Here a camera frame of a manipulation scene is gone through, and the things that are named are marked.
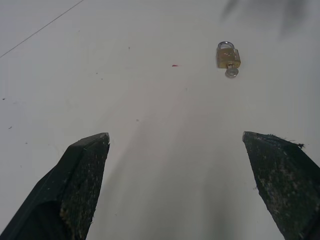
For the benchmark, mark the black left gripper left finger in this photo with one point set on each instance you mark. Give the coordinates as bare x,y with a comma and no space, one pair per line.
67,185

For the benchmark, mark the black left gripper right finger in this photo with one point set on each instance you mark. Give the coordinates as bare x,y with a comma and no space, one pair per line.
285,185

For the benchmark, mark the silver key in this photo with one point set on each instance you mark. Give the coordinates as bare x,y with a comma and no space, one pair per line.
231,72

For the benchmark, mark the brass padlock with steel shackle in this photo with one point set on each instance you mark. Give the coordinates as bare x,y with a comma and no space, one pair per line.
228,56

